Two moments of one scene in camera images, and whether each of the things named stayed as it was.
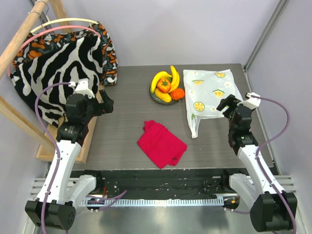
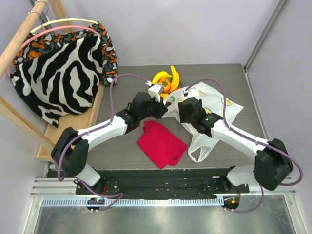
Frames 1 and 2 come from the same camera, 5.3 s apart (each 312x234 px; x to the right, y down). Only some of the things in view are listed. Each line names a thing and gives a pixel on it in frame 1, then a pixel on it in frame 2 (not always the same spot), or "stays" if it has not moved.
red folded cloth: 161,145 stays
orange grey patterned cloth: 31,45 stays
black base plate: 214,182 stays
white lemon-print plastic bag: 204,90 -> 215,102
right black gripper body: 229,107 -> 183,113
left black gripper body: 93,107 -> 154,109
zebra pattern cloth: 81,59 stays
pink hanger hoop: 85,29 stays
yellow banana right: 175,79 stays
